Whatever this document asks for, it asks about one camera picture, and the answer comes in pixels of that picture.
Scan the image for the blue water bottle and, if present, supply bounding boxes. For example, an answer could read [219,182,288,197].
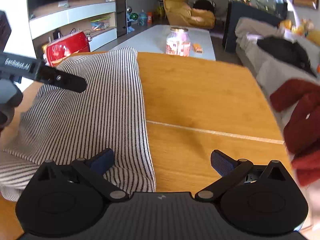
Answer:
[137,10,148,26]

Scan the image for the grey sofa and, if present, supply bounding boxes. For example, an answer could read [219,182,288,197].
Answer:
[235,17,320,131]

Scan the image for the beige striped sweater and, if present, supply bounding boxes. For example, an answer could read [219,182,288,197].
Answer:
[1,47,156,202]

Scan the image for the white marble coffee table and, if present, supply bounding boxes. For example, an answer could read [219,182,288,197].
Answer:
[113,25,216,61]

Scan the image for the glass jar with gold lid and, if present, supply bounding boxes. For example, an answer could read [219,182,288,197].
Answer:
[165,27,191,57]

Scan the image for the gloved left hand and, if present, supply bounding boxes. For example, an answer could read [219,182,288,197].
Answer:
[0,79,23,131]

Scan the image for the yellow lounge armchair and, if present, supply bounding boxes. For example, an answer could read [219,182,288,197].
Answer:
[163,0,215,30]

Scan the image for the white TV shelf unit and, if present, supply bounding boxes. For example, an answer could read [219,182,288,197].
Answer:
[29,0,117,55]

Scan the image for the small plush toys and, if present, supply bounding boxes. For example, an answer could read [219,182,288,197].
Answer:
[279,18,315,37]

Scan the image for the red barrel stool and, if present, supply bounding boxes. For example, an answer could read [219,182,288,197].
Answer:
[46,31,91,67]

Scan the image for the red fuzzy coat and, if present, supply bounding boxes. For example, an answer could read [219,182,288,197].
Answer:
[270,79,319,186]

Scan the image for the small orange bottle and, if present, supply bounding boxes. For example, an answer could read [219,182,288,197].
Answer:
[193,43,203,54]

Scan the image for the black jacket on sofa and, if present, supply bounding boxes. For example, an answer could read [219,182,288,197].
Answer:
[257,36,316,77]

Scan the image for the beige blanket on sofa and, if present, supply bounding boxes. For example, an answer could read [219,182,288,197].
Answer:
[235,17,285,44]

